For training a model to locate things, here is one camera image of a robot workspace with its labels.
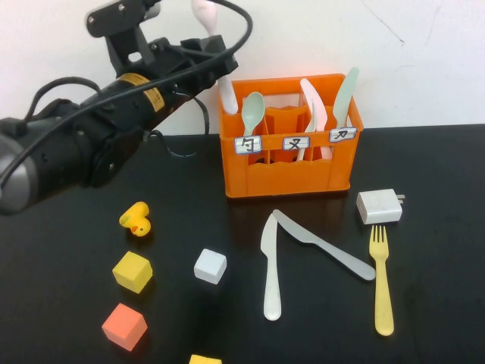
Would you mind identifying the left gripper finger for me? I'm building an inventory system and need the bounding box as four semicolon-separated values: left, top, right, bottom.
211;52;240;79
203;33;229;57

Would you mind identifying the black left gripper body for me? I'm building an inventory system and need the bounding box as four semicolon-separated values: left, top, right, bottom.
145;36;223;100

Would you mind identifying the pink plastic spoon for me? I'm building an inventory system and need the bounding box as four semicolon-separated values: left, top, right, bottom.
191;0;239;115

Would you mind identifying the grey plastic knife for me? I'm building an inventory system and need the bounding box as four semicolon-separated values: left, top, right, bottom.
272;209;377;282

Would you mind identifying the cream white plastic knife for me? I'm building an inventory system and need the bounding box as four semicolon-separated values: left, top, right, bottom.
260;213;283;322

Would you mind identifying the yellow plastic fork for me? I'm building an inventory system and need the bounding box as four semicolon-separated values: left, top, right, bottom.
369;224;396;337

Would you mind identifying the orange plastic cutlery holder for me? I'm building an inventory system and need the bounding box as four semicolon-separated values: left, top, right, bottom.
217;74;365;199

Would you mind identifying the pale green plastic spoon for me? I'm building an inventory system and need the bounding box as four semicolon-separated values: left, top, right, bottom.
241;92;266;137

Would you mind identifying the white paper label 勺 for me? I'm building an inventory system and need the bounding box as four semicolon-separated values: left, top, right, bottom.
234;135;263;155

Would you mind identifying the white paper label 叉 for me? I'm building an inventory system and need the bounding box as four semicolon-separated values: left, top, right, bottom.
283;136;311;152

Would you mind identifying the pale green plastic knife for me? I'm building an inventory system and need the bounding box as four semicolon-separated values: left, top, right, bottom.
332;67;360;128

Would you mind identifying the white paper label 刀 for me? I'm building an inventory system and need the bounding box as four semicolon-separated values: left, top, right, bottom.
328;127;358;143

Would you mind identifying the yellow rubber duck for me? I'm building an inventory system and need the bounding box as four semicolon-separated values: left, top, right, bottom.
119;201;152;238

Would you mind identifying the white foam cube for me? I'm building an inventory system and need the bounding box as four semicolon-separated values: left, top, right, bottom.
193;248;228;285

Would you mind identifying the yellow foam cube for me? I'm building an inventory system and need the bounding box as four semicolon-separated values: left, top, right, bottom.
188;353;223;364
111;250;154;295

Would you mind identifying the orange foam cube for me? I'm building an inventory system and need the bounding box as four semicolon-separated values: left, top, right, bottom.
101;302;149;353

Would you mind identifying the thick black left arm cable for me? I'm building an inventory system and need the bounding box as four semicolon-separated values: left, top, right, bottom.
0;0;254;190

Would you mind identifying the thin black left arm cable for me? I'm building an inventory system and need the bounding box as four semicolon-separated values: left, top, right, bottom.
143;96;211;158

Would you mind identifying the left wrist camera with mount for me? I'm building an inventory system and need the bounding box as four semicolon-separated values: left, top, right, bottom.
86;0;162;75

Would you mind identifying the white usb wall charger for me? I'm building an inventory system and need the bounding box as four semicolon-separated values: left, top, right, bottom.
356;188;406;226

